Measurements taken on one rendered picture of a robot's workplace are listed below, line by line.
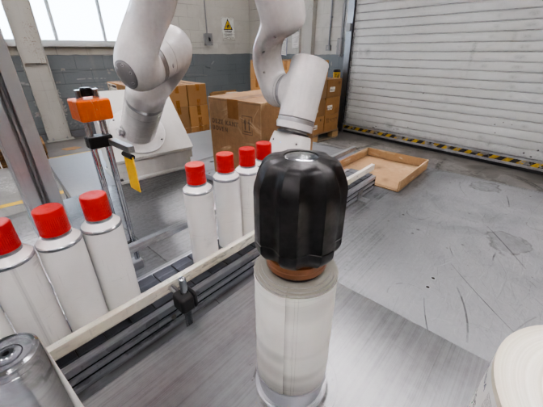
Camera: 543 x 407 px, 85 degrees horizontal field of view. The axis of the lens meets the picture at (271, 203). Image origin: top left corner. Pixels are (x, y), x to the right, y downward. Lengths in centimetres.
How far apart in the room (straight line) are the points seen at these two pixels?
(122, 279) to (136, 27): 57
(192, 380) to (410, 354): 30
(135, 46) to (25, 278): 58
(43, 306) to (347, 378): 40
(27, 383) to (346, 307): 41
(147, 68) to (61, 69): 500
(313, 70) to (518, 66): 389
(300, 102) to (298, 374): 51
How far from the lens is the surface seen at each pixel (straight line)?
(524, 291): 79
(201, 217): 54
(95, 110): 51
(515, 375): 34
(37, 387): 30
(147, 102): 101
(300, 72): 68
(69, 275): 47
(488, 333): 66
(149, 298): 53
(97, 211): 46
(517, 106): 448
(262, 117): 92
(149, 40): 84
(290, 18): 64
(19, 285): 46
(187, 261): 63
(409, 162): 137
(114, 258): 48
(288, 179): 22
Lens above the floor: 126
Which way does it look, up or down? 27 degrees down
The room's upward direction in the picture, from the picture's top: straight up
